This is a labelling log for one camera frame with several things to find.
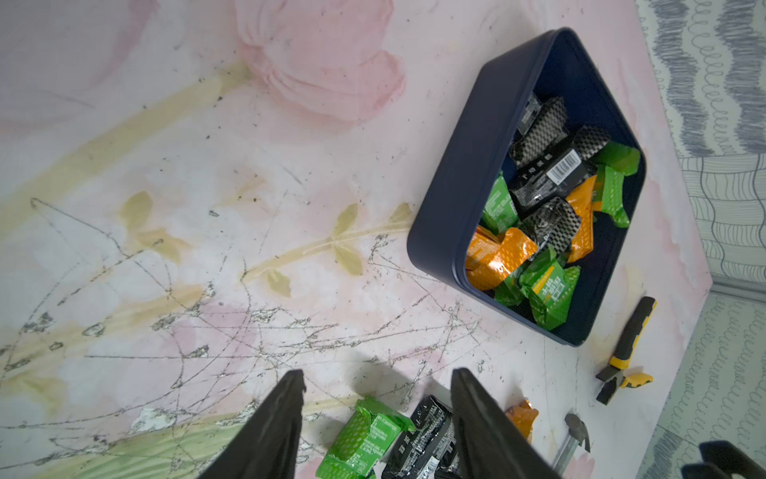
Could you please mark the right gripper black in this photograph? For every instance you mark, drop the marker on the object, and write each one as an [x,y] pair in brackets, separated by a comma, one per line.
[722,460]

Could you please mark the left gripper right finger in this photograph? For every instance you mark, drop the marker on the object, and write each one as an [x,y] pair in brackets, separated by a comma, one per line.
[489,445]

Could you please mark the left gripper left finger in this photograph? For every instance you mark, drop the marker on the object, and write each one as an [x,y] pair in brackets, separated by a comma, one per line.
[267,444]

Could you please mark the black cookie packet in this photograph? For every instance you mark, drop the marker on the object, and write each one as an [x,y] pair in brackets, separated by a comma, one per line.
[418,453]
[449,467]

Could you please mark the dark blue storage box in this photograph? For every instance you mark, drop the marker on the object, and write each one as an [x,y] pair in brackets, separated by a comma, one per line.
[553,64]

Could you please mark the yellow black pliers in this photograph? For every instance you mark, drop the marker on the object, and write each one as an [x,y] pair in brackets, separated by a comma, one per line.
[613,376]

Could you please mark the claw hammer black handle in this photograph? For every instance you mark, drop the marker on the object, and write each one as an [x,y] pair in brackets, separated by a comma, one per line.
[578,436]

